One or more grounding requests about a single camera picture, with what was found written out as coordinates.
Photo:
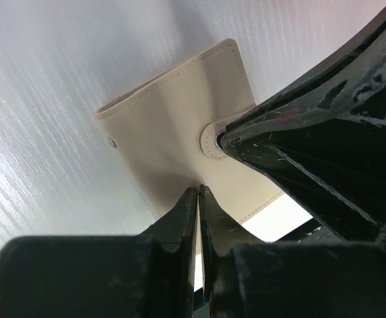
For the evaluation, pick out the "beige card holder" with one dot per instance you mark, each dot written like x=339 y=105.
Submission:
x=166 y=130

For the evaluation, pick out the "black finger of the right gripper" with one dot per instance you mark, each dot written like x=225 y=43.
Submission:
x=322 y=139

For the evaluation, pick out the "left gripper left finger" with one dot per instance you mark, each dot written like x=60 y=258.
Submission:
x=146 y=275

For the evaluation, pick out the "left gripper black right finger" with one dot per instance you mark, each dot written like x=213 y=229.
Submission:
x=246 y=277

